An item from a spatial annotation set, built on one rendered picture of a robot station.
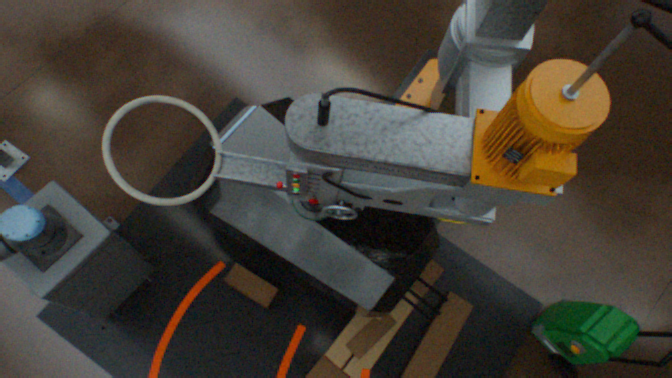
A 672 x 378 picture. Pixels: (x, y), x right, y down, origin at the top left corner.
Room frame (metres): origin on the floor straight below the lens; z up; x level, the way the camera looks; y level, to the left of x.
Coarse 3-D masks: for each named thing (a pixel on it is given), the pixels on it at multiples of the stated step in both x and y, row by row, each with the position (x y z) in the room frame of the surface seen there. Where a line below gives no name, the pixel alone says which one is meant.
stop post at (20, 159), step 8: (0, 144) 1.11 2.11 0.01; (8, 144) 1.12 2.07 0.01; (0, 152) 1.01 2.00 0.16; (8, 152) 1.07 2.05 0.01; (16, 152) 1.08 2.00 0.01; (0, 160) 0.98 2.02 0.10; (8, 160) 1.01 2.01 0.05; (16, 160) 1.03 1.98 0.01; (24, 160) 1.04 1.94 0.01; (0, 168) 0.96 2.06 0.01; (8, 168) 0.97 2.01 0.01; (16, 168) 0.97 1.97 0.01; (0, 176) 0.91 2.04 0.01; (8, 176) 0.92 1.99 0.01
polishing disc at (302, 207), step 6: (294, 204) 0.80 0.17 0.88; (300, 204) 0.81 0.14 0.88; (306, 204) 0.81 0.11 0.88; (324, 204) 0.83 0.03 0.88; (300, 210) 0.78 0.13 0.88; (306, 210) 0.78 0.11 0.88; (312, 210) 0.79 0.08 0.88; (318, 210) 0.79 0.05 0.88; (306, 216) 0.75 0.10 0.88; (312, 216) 0.76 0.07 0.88; (318, 216) 0.76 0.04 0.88; (324, 216) 0.77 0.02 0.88
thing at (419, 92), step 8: (432, 64) 1.78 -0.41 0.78; (424, 72) 1.72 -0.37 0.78; (432, 72) 1.73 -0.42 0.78; (416, 80) 1.66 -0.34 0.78; (424, 80) 1.67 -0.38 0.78; (432, 80) 1.68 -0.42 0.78; (408, 88) 1.61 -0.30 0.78; (416, 88) 1.61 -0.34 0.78; (424, 88) 1.62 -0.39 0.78; (432, 88) 1.63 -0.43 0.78; (408, 96) 1.55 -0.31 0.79; (416, 96) 1.56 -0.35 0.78; (424, 96) 1.57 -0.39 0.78; (424, 104) 1.53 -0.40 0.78
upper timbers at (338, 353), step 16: (400, 304) 0.54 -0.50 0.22; (352, 320) 0.40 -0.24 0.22; (368, 320) 0.42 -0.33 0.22; (400, 320) 0.45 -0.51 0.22; (352, 336) 0.32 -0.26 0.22; (384, 336) 0.35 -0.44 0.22; (336, 352) 0.22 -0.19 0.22; (368, 352) 0.25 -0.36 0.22; (352, 368) 0.15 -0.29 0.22; (368, 368) 0.17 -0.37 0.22
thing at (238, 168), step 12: (228, 156) 0.89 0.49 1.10; (240, 156) 0.90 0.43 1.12; (252, 156) 0.91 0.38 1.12; (228, 168) 0.85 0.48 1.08; (240, 168) 0.86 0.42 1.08; (252, 168) 0.87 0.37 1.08; (264, 168) 0.88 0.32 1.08; (276, 168) 0.89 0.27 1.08; (228, 180) 0.79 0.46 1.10; (240, 180) 0.79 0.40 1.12; (252, 180) 0.80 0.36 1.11; (264, 180) 0.82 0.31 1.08; (276, 180) 0.83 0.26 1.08
